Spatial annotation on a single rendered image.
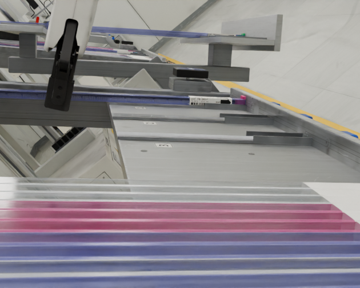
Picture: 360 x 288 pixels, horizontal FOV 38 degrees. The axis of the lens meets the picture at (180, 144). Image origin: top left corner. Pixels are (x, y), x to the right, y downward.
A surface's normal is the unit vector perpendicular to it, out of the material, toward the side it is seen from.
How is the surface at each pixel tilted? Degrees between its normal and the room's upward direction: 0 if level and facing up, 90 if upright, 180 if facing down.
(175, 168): 42
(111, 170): 90
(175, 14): 90
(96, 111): 90
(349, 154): 48
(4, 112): 90
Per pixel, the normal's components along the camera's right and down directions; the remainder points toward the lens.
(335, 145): -0.98, -0.03
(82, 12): 0.33, 0.16
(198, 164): 0.07, -0.98
